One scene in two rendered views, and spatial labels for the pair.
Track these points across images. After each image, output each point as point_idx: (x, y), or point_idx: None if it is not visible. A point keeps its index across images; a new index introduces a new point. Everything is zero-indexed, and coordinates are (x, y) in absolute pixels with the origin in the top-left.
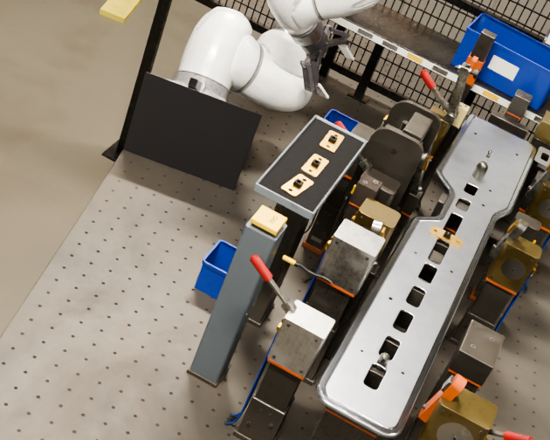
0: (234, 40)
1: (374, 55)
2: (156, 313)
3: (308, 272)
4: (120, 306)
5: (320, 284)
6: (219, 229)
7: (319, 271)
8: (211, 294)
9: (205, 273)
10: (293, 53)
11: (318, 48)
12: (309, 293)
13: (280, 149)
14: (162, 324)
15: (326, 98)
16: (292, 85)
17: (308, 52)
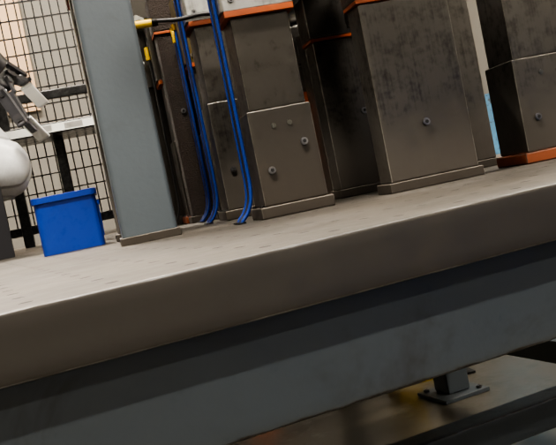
0: None
1: (66, 180)
2: (16, 266)
3: (176, 19)
4: None
5: (201, 35)
6: (27, 256)
7: (187, 14)
8: (76, 245)
9: (47, 218)
10: None
11: (2, 64)
12: (191, 201)
13: (38, 249)
14: (35, 262)
15: (47, 137)
16: (3, 145)
17: None
